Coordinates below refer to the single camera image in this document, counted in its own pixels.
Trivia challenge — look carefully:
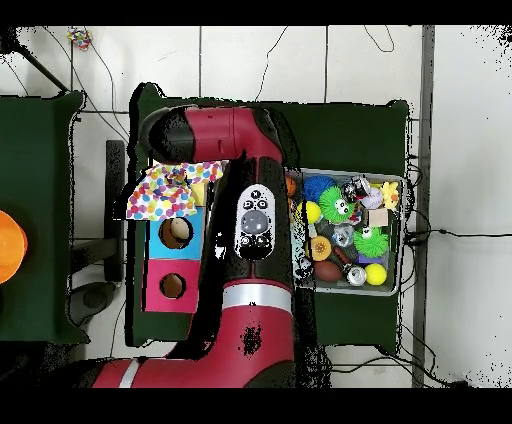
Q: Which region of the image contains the shallow clear bin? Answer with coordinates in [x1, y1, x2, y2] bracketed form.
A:
[286, 167, 405, 297]

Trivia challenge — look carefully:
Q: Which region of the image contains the wooden box with three holes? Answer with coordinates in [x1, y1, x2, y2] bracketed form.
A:
[142, 182, 213, 315]

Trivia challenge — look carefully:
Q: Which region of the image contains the yellow ball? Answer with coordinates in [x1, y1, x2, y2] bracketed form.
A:
[364, 263, 389, 288]
[302, 200, 323, 225]

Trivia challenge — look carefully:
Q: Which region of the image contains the blue spiky ball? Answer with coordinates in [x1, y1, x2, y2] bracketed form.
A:
[303, 175, 337, 203]

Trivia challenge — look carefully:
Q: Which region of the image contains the green spiky ball with eyes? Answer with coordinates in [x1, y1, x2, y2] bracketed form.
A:
[318, 187, 357, 225]

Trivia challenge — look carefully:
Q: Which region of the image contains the small brown football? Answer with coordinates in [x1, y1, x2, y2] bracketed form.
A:
[314, 259, 344, 283]

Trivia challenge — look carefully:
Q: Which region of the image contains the dark green table cloth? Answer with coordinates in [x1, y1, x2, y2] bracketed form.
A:
[127, 82, 411, 353]

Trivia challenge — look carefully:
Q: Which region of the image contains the green covered side table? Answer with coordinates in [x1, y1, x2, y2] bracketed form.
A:
[0, 91, 85, 345]

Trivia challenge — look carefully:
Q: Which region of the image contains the orange bowl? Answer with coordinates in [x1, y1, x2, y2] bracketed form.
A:
[0, 209, 29, 285]

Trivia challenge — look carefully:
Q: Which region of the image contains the small colourful toy on floor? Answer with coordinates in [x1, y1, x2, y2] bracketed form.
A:
[66, 27, 93, 51]

